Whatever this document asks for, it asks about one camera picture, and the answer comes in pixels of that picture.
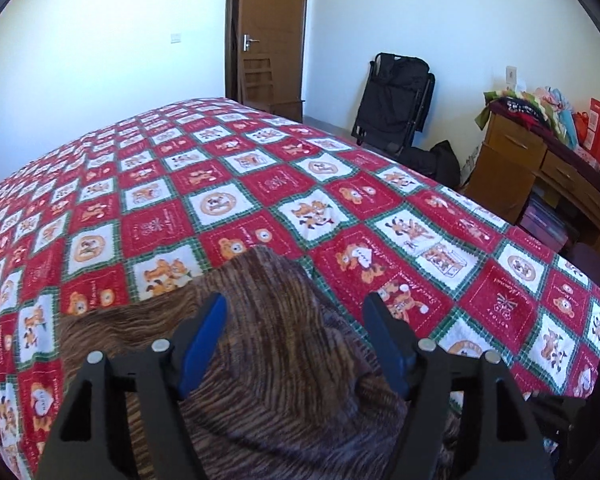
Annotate white wall socket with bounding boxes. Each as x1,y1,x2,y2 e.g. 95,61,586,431
505,65,518,90

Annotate brown wooden door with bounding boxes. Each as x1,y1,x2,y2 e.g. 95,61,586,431
225,0,306,122

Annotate red patchwork bed cover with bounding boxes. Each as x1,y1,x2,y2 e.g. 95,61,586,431
0,98,600,479

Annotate pile of items on desk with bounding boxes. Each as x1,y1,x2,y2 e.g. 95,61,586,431
475,87,580,150

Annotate red gift bag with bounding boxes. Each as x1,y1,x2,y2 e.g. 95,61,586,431
573,98,600,164

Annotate black folded stroller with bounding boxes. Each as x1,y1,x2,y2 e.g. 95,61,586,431
351,52,436,155

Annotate wooden desk with drawers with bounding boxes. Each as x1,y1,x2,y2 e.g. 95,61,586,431
464,113,600,254

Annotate black bag on floor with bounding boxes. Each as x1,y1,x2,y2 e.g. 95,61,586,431
399,140,460,190

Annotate brown knitted sweater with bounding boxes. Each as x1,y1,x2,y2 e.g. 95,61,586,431
57,247,407,479

